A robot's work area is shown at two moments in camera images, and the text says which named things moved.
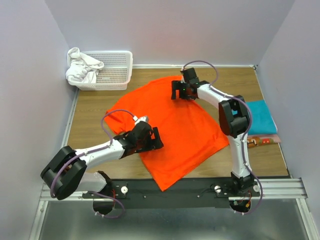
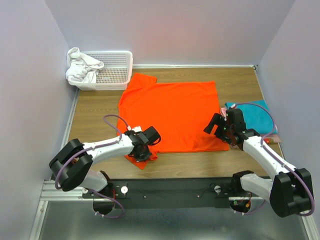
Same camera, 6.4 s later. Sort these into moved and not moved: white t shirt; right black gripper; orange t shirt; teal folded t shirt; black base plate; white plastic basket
Moved: right black gripper; orange t shirt
Not moved: black base plate; teal folded t shirt; white plastic basket; white t shirt
